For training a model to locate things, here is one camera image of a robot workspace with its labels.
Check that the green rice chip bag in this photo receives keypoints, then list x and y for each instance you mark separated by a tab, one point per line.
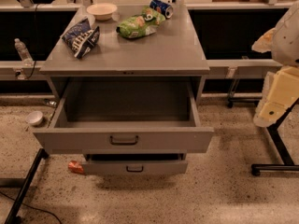
140	25

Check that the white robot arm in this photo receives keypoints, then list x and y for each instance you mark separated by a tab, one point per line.
285	45

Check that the grey metal drawer cabinet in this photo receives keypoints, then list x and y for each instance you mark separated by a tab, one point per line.
174	50

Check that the grey lower drawer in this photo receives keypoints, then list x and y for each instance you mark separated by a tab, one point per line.
135	164

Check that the open grey top drawer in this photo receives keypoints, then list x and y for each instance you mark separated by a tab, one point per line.
131	115

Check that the blue chip bag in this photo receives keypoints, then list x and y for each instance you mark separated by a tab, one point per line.
81	38

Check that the small wheeled black stand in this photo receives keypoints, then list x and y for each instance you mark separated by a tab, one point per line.
233	96

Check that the blue soda can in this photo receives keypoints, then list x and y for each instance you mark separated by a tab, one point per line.
162	7

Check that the white bowl on cabinet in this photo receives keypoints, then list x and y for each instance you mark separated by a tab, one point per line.
102	11

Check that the orange snack packet on floor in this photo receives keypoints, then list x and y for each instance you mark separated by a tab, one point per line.
75	167

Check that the clear plastic water bottle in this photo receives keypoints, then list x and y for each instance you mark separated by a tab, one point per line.
23	52

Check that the black stand leg left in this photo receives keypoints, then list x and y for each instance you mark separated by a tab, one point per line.
23	184

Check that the black stand frame right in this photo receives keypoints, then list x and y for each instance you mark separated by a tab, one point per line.
287	162

